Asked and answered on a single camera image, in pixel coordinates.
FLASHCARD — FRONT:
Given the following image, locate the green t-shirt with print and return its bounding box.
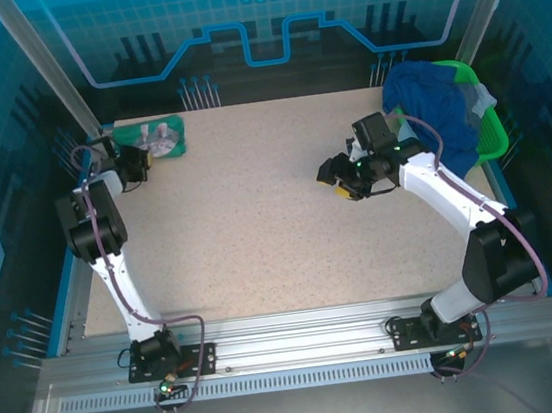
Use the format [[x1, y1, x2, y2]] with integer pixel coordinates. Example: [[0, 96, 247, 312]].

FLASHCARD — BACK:
[[110, 113, 190, 168]]

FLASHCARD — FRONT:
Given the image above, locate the blue t-shirt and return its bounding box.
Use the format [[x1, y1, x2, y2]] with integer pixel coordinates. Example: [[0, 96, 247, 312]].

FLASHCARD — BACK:
[[377, 53, 486, 193]]

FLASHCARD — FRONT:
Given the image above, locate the green plastic laundry basket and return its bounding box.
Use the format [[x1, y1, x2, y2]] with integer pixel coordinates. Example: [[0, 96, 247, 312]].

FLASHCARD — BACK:
[[389, 52, 512, 173]]

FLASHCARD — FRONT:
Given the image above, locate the light grey-blue t-shirt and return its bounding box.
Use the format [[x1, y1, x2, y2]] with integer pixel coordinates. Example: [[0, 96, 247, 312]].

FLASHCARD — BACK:
[[459, 78, 501, 124]]

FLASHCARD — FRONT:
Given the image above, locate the small connector with LED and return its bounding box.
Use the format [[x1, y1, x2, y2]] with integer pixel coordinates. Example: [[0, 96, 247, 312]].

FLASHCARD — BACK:
[[155, 372, 189, 402], [434, 341, 478, 365]]

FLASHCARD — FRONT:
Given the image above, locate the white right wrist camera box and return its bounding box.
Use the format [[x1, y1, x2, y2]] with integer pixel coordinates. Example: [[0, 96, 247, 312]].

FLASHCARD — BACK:
[[345, 134, 366, 159]]

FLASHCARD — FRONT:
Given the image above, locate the aluminium front frame rail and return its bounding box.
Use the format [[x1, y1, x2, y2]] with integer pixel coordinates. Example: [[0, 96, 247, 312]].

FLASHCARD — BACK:
[[34, 276, 552, 399]]

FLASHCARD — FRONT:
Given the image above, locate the slotted grey cable duct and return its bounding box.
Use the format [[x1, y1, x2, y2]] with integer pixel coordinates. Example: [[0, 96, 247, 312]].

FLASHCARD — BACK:
[[56, 353, 438, 413]]

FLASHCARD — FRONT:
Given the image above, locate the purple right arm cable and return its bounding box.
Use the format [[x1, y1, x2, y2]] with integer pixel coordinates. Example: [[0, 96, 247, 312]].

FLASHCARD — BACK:
[[393, 96, 552, 386]]

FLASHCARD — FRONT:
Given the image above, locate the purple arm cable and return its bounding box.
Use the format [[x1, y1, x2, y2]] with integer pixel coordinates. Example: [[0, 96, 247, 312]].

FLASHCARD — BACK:
[[68, 131, 218, 413], [393, 96, 552, 386]]

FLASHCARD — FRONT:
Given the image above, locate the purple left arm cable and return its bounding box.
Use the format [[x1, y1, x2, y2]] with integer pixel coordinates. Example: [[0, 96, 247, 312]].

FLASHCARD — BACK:
[[68, 131, 218, 413]]

